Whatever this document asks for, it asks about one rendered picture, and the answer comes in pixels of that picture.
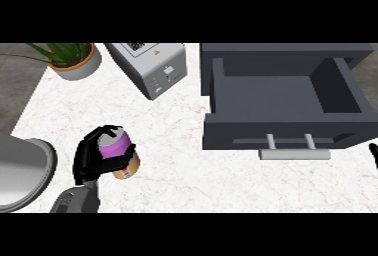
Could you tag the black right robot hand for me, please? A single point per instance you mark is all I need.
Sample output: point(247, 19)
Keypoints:
point(374, 151)

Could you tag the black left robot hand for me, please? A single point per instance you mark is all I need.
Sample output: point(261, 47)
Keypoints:
point(89, 159)

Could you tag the purple and orange can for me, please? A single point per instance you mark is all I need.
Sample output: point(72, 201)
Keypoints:
point(116, 146)

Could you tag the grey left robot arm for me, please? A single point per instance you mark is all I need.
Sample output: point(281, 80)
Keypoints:
point(75, 200)

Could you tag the dark grey drawer front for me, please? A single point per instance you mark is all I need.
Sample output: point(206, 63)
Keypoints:
point(290, 131)

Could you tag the dark grey open drawer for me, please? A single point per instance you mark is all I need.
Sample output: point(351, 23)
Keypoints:
point(290, 96)

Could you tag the large grey round pot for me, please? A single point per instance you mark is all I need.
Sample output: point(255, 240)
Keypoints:
point(23, 175)

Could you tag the green potted plant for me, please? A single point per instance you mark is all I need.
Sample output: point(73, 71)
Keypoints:
point(69, 60)

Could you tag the grey toaster appliance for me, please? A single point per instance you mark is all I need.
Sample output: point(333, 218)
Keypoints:
point(156, 68)

